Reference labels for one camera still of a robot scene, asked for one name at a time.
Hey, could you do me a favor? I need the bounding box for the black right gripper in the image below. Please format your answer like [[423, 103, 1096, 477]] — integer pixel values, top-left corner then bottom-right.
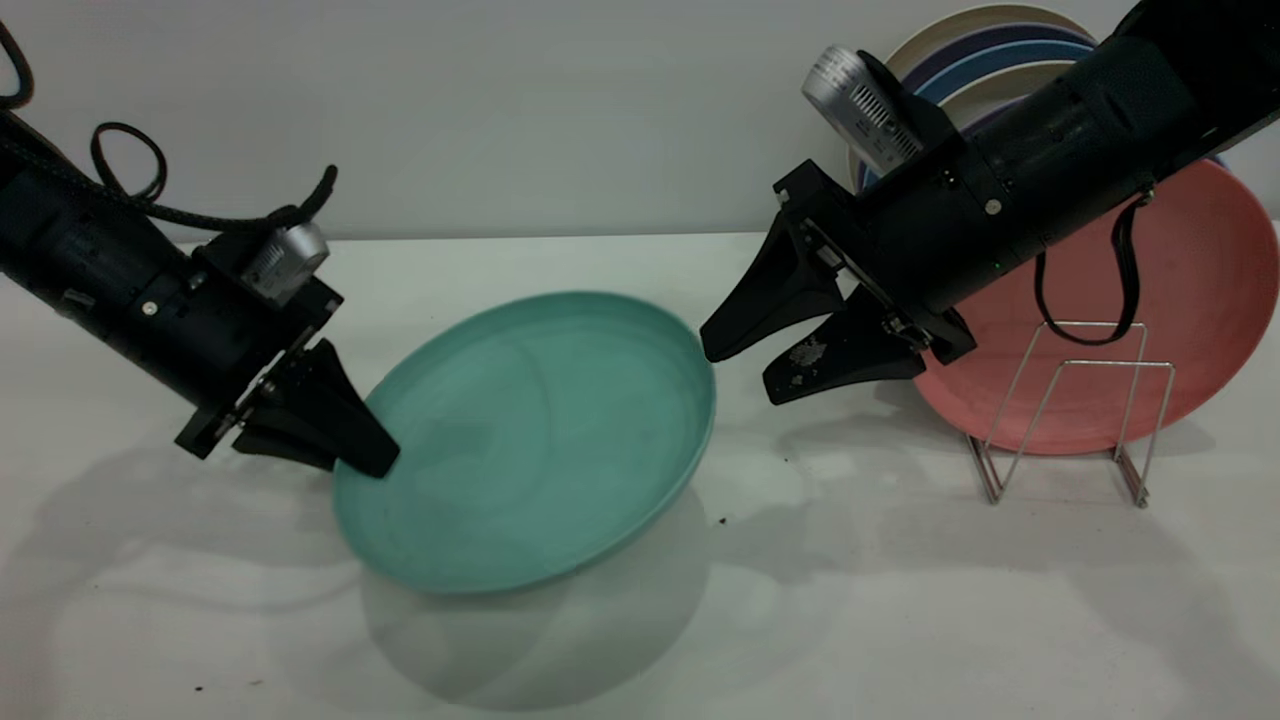
[[700, 138, 1041, 406]]

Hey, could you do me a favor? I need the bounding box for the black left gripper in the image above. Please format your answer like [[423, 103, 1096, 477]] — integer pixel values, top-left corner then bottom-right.
[[100, 235, 401, 479]]

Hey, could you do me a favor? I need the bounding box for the green plate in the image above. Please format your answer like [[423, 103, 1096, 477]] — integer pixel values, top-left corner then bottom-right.
[[332, 290, 717, 597]]

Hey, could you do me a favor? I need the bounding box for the pink plate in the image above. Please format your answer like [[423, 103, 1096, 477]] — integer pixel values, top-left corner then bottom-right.
[[912, 160, 1280, 456]]

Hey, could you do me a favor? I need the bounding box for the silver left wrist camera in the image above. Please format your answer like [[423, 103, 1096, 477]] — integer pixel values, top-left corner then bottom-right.
[[243, 222, 331, 306]]

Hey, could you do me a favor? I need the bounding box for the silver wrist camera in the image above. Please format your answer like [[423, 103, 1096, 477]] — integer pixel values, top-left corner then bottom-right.
[[243, 222, 331, 306], [802, 45, 966, 181]]

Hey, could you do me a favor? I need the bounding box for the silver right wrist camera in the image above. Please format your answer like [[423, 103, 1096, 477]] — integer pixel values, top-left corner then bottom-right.
[[802, 45, 966, 181]]

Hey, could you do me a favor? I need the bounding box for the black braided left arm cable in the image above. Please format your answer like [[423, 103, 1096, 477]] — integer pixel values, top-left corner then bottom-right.
[[0, 20, 339, 236]]

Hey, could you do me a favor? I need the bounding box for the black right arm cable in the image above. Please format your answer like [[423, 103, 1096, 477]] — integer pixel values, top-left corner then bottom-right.
[[1033, 190, 1156, 348]]

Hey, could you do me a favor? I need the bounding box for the metal wire plate rack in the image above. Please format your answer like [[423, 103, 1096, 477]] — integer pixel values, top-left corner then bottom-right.
[[965, 320, 1176, 509]]

